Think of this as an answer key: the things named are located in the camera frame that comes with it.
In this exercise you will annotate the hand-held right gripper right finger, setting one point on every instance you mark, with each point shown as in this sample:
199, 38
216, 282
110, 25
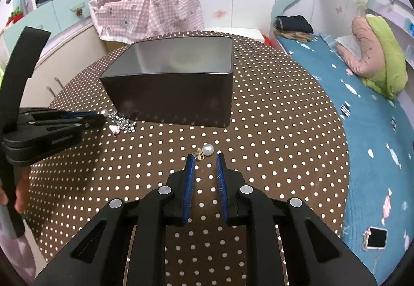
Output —
221, 189

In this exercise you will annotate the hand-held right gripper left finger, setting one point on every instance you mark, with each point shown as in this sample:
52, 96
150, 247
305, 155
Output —
189, 189

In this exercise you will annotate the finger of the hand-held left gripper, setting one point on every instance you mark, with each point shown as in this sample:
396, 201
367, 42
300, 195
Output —
93, 123
77, 115

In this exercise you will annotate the pearl earring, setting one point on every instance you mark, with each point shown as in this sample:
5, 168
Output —
207, 149

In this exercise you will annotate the grey metal tin box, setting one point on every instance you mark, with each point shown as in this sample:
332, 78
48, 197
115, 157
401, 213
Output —
168, 101

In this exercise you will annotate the person's left hand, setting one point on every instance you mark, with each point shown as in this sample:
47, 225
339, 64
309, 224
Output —
23, 190

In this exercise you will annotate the white curved cabinet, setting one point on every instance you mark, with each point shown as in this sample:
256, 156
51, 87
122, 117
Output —
71, 53

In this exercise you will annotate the red green plush toy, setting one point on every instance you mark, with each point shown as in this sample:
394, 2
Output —
15, 16

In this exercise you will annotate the teal drawer unit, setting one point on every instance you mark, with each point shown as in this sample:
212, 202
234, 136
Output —
48, 17

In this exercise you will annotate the pink checked cloth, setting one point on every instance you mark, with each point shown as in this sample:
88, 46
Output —
145, 11

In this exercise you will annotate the blue printed bed sheet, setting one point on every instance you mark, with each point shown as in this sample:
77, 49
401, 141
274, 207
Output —
362, 143

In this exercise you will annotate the person's pink clothing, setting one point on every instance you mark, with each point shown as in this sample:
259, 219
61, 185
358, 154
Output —
19, 257

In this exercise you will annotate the red cloth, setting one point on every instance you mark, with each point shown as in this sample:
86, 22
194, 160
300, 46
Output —
267, 40

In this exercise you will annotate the white board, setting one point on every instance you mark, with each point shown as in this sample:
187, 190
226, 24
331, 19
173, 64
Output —
245, 34

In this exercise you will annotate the smartphone with pink case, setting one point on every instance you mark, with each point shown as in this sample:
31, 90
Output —
376, 237

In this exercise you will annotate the pink flower sticker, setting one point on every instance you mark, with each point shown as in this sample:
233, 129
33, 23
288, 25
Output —
219, 13

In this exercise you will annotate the tan scarf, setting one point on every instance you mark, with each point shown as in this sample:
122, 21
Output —
294, 36

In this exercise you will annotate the dark folded clothing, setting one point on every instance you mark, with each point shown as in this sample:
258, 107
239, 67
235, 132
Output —
294, 24

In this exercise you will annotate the white pillow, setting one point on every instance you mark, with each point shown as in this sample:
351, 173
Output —
347, 45

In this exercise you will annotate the pink pillow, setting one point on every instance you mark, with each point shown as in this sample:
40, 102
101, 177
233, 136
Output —
362, 43

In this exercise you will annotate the green blanket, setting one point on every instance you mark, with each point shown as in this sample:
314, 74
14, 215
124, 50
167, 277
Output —
388, 59

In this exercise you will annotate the small orange butterfly sticker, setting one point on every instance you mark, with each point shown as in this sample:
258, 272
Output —
338, 10

